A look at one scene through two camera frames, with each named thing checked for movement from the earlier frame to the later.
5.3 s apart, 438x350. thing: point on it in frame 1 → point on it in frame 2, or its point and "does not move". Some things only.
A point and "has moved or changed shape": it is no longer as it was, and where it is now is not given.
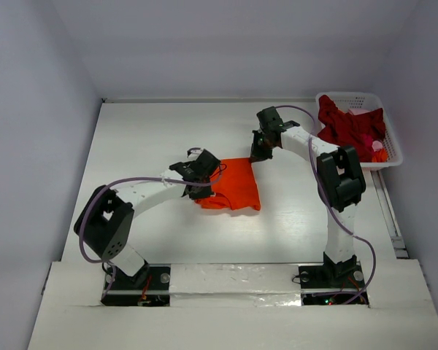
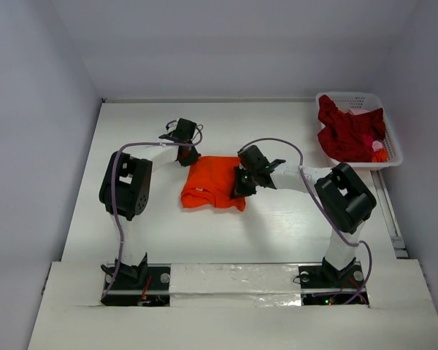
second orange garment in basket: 380,156 does not move
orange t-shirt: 237,187 has moved or changed shape
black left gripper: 204,194 → 190,159
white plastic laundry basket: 371,100 does not move
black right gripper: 260,149 → 241,184
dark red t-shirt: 343,129 does not move
